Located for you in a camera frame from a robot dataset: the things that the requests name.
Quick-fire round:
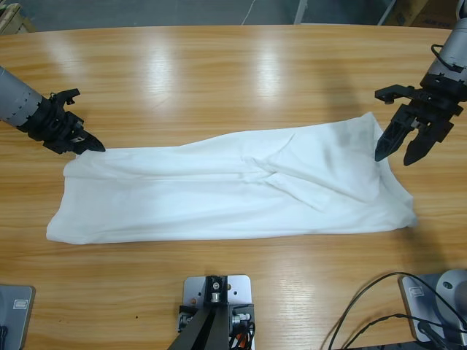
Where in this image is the dark camera post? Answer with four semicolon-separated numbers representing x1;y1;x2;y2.
170;276;234;350

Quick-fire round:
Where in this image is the thin white floor cable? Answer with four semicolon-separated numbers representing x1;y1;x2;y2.
243;0;258;25

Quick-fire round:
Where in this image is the orange and black wire bundle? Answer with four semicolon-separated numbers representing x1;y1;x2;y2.
228;322;257;350

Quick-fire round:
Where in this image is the wooden pallet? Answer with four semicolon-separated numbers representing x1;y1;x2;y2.
0;0;36;36

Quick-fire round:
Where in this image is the white upright metal leg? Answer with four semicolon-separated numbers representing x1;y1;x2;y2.
294;0;312;22

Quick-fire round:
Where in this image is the white slanted metal leg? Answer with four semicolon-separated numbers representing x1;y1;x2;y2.
377;0;398;26

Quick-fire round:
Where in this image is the black plug cable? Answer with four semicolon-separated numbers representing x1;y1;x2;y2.
417;319;467;350

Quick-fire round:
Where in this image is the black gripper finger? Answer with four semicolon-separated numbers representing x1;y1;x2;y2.
71;139;105;154
77;128;107;153
374;117;414;163
403;126;439;167

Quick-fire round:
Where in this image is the white mounting plate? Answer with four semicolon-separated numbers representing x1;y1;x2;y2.
182;275;255;350

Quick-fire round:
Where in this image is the white T-shirt black logo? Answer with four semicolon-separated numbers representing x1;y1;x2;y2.
46;112;419;245

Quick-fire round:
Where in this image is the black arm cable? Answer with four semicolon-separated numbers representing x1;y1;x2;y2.
431;43;461;72

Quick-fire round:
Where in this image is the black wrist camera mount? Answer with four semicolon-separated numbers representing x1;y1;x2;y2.
48;87;81;107
374;84;425;106

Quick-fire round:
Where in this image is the cardboard box black lettering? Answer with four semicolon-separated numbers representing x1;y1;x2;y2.
410;0;461;29

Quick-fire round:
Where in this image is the grey base with cables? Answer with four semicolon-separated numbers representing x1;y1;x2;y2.
320;271;467;350

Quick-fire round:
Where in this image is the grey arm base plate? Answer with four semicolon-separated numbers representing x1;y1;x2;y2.
398;269;467;343
0;284;36;350

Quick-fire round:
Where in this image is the thin brown twisted cable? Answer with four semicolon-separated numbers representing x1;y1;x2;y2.
359;312;439;350

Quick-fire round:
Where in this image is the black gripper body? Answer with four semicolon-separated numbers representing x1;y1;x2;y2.
393;74;467;144
18;97;85;155

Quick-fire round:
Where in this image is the black corner bracket silver knob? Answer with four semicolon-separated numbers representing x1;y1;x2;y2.
177;305;201;333
228;302;255;331

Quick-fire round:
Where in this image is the cardboard box green print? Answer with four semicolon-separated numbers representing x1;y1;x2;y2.
386;0;417;27

